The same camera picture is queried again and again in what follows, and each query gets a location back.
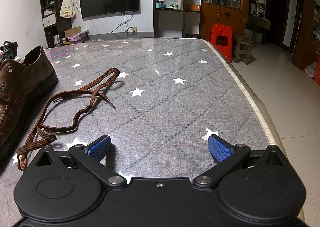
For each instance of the black plastic bag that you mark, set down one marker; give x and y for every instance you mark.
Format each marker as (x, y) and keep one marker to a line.
(8, 47)

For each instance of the pink flat box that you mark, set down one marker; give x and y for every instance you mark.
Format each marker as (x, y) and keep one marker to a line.
(71, 39)

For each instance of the white drawer box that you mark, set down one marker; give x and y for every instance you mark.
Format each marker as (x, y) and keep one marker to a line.
(49, 21)

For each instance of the small wooden stool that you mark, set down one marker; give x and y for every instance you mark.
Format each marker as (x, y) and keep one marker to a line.
(241, 39)

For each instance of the dark wall shelf unit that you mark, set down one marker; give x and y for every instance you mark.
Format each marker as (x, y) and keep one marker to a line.
(60, 21)

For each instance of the black trash bin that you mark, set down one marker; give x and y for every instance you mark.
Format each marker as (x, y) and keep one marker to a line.
(193, 36)

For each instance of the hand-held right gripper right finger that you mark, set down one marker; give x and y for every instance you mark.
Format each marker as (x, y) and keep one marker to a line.
(220, 149)

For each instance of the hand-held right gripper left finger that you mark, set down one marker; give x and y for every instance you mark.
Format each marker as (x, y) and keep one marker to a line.
(100, 148)

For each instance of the white plastic bag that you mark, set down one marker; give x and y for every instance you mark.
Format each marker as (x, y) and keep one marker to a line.
(310, 69)

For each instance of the glass display cabinet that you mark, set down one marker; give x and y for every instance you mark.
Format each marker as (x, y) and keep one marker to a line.
(170, 23)

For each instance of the grey star-printed mattress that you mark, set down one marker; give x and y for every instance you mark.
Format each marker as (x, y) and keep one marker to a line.
(175, 92)

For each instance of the black television stand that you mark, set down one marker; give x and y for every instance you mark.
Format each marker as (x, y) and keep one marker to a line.
(112, 36)

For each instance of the brown wooden cabinet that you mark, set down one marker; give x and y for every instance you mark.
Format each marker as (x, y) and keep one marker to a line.
(220, 14)

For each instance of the brown cardboard box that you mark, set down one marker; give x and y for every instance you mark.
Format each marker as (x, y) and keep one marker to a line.
(72, 31)

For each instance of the brown leather shoe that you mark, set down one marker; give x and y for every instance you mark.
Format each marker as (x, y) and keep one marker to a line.
(20, 79)

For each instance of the red plastic stool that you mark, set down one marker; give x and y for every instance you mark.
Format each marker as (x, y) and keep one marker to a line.
(220, 29)

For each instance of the brown shoelace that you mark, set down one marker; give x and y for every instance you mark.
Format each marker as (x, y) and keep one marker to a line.
(48, 137)

